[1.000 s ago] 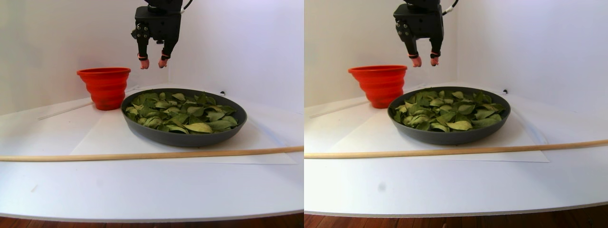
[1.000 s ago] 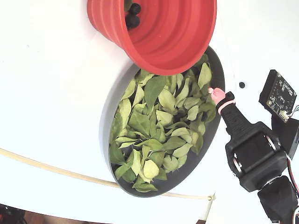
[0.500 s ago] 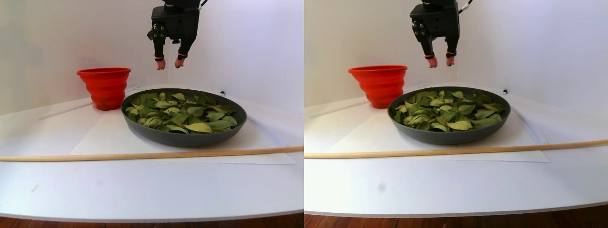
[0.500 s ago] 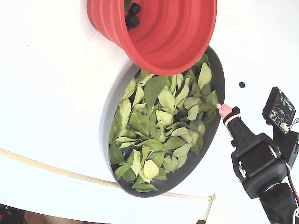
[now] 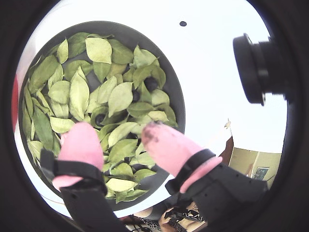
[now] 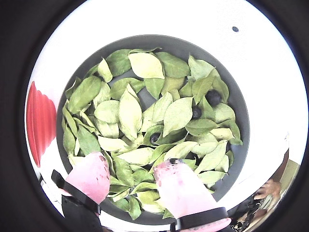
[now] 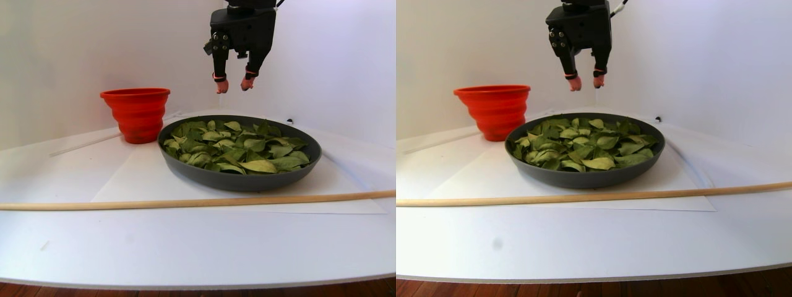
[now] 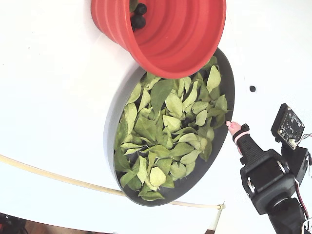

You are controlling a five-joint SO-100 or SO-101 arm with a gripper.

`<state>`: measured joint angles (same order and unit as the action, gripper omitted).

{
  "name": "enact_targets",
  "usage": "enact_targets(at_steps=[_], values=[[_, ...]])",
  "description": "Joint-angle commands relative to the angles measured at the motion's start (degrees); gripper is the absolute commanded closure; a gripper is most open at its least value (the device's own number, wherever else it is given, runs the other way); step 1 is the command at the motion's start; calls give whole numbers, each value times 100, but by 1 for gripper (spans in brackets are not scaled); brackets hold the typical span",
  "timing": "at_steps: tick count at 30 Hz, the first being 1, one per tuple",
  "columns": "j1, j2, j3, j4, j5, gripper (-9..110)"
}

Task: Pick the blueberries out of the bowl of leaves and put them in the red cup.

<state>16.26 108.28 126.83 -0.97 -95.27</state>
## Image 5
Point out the red collapsible silicone cup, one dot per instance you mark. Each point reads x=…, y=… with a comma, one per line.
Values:
x=15, y=96

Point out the dark grey round bowl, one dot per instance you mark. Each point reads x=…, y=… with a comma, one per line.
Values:
x=173, y=84

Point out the pink-tipped black gripper finger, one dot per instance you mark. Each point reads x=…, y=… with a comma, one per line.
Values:
x=173, y=149
x=82, y=145

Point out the pile of green leaves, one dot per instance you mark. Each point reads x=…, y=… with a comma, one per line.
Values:
x=77, y=96

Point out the green framed picture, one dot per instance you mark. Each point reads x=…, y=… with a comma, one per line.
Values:
x=261, y=173

